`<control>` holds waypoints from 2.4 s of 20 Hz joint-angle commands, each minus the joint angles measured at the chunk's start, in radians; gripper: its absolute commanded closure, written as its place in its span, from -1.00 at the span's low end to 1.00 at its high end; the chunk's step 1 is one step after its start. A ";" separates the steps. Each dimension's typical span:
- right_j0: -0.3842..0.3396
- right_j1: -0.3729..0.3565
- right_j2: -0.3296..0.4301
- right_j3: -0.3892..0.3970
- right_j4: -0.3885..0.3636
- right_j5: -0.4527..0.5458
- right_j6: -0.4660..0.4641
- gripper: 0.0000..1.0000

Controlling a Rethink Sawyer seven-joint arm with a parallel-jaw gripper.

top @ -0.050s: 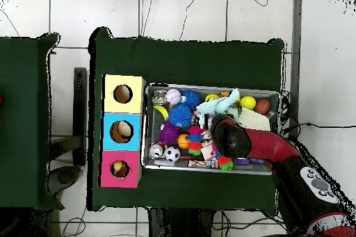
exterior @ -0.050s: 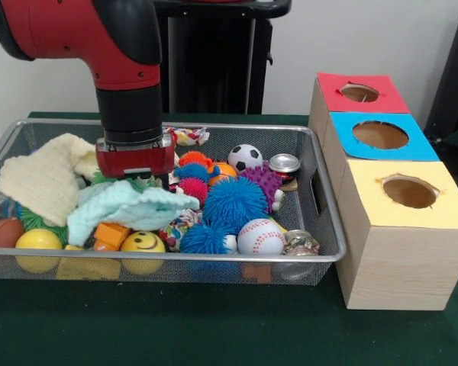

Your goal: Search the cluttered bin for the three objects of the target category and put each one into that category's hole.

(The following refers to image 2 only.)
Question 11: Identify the blue fuzzy ball with eyes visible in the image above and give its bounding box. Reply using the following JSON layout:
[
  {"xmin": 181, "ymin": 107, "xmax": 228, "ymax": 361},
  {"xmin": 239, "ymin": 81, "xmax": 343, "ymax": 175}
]
[{"xmin": 202, "ymin": 175, "xmax": 269, "ymax": 226}]

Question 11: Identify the multicolour spiky creature toy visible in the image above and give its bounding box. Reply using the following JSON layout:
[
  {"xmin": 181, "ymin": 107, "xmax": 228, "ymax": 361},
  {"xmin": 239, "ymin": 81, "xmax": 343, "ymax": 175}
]
[{"xmin": 173, "ymin": 150, "xmax": 211, "ymax": 207}]

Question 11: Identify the small soccer ball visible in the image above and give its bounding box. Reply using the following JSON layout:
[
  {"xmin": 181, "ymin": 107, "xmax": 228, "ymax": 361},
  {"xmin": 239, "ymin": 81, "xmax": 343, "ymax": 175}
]
[{"xmin": 227, "ymin": 143, "xmax": 264, "ymax": 172}]

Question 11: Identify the yellow smiley ball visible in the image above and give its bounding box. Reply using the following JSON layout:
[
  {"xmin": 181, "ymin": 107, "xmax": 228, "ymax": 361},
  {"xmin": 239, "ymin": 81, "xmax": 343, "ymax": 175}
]
[{"xmin": 121, "ymin": 231, "xmax": 167, "ymax": 255}]

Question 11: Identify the shallow metal mesh bin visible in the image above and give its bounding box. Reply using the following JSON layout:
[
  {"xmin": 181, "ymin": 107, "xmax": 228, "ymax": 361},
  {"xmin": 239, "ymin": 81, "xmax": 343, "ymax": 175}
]
[{"xmin": 0, "ymin": 117, "xmax": 347, "ymax": 287}]

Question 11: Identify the wooden box with three holes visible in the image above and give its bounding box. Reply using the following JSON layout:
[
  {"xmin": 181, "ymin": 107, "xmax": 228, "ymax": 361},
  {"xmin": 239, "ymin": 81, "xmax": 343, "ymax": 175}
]
[{"xmin": 308, "ymin": 71, "xmax": 458, "ymax": 312}]

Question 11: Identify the mint green cloth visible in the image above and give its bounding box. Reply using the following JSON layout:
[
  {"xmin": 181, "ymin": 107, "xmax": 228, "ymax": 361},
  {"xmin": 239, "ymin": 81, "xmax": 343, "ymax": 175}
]
[{"xmin": 66, "ymin": 179, "xmax": 200, "ymax": 247}]

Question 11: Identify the orange plastic toy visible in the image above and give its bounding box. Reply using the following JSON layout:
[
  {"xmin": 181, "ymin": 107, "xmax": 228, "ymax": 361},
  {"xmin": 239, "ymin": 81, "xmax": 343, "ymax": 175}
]
[{"xmin": 93, "ymin": 223, "xmax": 133, "ymax": 252}]

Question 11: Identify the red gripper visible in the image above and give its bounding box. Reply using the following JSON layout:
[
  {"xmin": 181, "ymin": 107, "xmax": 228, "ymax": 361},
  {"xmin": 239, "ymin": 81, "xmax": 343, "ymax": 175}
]
[{"xmin": 95, "ymin": 142, "xmax": 176, "ymax": 192}]

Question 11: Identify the purple spiky toy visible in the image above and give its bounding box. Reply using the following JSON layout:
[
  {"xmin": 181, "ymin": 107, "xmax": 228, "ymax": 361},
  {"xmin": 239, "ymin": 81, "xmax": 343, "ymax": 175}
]
[{"xmin": 239, "ymin": 163, "xmax": 285, "ymax": 213}]

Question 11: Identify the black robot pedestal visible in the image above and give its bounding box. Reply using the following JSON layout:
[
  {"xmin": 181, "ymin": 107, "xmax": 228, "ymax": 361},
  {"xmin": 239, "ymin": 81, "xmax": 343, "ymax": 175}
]
[{"xmin": 152, "ymin": 0, "xmax": 293, "ymax": 115}]

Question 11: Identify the white baseball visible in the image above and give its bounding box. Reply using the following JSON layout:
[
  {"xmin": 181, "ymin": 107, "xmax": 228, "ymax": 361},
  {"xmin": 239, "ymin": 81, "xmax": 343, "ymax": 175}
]
[{"xmin": 237, "ymin": 219, "xmax": 286, "ymax": 255}]

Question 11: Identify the cream cloth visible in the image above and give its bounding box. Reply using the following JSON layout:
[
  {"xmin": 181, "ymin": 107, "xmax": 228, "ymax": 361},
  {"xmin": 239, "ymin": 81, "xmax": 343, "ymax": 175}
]
[{"xmin": 0, "ymin": 133, "xmax": 100, "ymax": 228}]

